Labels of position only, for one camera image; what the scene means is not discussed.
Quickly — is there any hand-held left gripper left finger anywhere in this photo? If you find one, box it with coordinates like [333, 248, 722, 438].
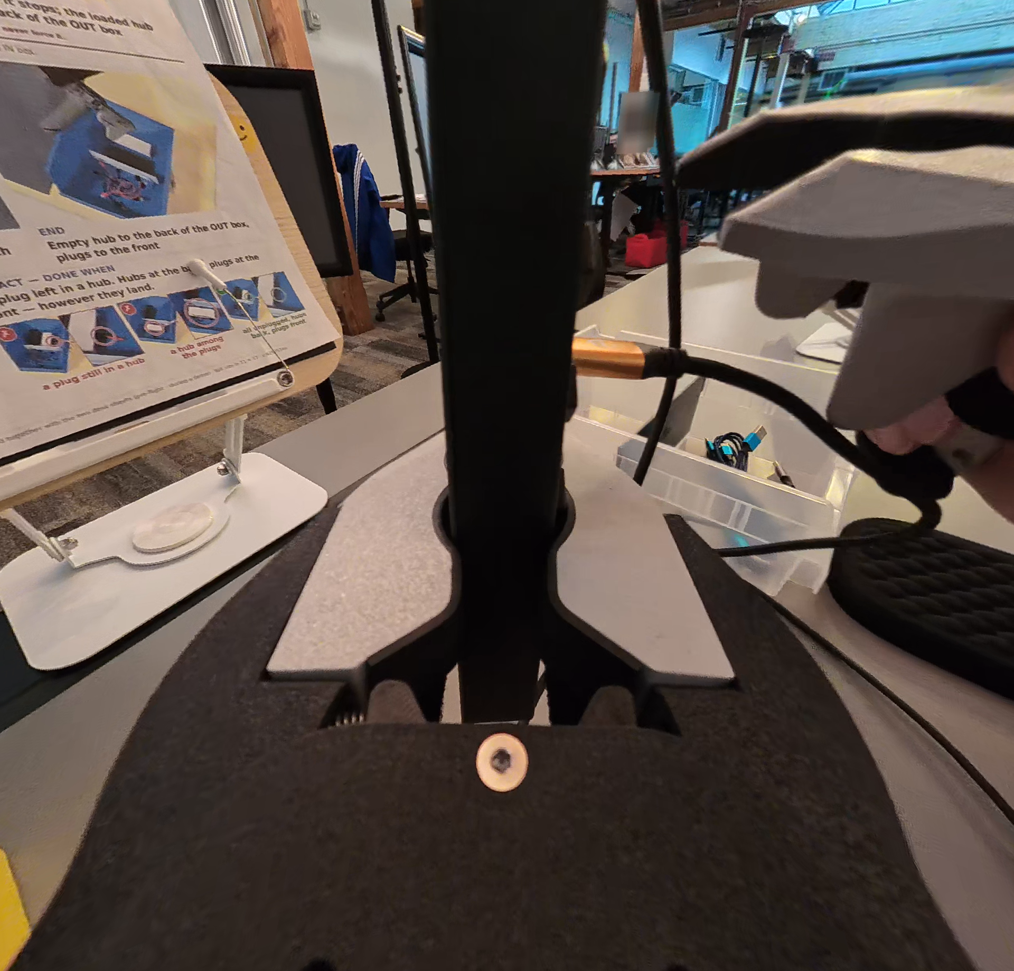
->
[267, 434, 464, 685]

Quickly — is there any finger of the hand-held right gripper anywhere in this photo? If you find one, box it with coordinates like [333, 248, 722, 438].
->
[719, 151, 1014, 320]
[675, 86, 1014, 193]

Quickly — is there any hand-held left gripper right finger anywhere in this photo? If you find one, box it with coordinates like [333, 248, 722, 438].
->
[545, 444, 738, 685]

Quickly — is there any clear plastic bin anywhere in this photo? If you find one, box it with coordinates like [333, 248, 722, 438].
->
[566, 325, 860, 595]

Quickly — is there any gold-plug black usb cable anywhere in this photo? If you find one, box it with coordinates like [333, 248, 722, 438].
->
[572, 337, 947, 560]

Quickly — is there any black usb hub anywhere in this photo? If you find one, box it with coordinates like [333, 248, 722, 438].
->
[418, 0, 613, 725]

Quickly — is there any black quilted wrist rest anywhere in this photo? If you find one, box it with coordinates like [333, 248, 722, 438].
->
[826, 518, 1014, 703]

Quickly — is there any red storage bin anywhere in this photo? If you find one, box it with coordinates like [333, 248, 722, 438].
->
[624, 222, 690, 270]

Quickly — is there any white stand base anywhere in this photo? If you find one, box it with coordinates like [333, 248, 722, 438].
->
[0, 416, 328, 671]

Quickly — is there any black office chair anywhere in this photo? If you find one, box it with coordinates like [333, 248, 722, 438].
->
[374, 230, 437, 322]

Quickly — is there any blue jacket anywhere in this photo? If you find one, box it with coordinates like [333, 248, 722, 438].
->
[333, 143, 397, 283]

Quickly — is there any printed instruction sheet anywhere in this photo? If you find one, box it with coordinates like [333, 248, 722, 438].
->
[0, 0, 337, 461]

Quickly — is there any yellow plastic bin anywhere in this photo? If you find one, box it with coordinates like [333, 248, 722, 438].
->
[0, 848, 31, 952]

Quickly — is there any blue braided cable bundle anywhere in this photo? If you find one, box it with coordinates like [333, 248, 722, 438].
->
[705, 426, 769, 473]

